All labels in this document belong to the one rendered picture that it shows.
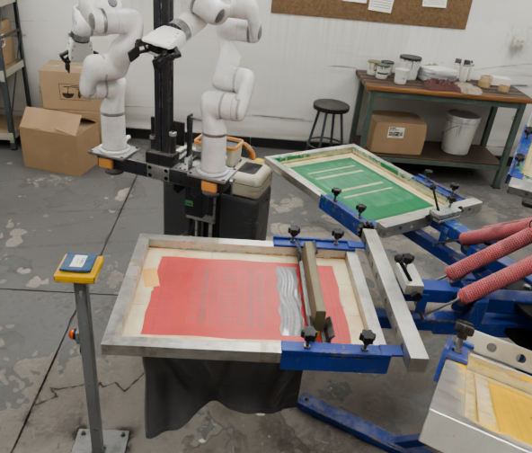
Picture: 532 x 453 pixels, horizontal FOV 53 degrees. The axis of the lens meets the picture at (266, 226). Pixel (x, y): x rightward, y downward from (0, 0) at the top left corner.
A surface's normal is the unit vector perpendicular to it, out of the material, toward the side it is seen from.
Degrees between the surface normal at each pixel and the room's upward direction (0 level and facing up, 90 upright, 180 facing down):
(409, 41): 90
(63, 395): 0
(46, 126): 48
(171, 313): 0
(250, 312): 0
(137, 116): 90
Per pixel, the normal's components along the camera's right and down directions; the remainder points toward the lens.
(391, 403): 0.09, -0.87
